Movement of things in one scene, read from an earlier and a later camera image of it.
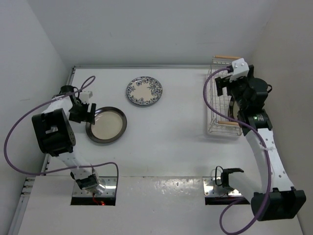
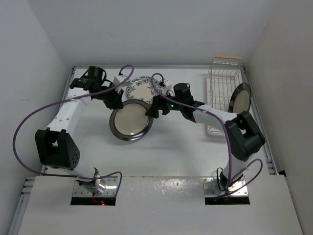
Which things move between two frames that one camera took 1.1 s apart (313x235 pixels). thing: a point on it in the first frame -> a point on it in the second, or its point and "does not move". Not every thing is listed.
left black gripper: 86,116 -> 115,102
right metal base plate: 216,195 does not move
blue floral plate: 144,90 does not move
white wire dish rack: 220,124 does not move
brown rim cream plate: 110,124 -> 130,123
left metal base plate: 83,197 does not move
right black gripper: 225,81 -> 157,104
